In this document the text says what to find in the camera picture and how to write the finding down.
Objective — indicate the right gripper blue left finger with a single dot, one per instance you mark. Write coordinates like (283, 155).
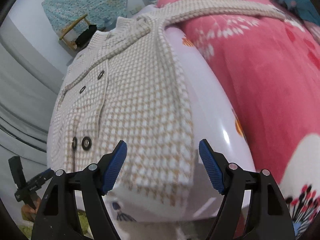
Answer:
(115, 161)

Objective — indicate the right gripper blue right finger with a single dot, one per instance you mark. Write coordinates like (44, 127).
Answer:
(214, 163)

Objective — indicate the beige houndstooth coat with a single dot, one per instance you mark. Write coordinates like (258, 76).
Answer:
(129, 85)

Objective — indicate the left hand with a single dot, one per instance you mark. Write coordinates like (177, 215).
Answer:
(29, 213)

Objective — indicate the white curtain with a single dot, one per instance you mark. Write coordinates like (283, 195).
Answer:
(29, 88)

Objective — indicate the pink floral blanket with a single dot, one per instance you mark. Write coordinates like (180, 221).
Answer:
(268, 65)

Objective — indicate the black bag on chair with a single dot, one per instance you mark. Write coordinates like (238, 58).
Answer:
(85, 37)

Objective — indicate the wooden chair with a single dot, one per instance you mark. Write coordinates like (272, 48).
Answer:
(69, 35)

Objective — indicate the teal pillow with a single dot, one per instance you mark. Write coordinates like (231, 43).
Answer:
(303, 8)

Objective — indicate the teal floral wall cloth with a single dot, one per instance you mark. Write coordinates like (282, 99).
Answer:
(62, 13)

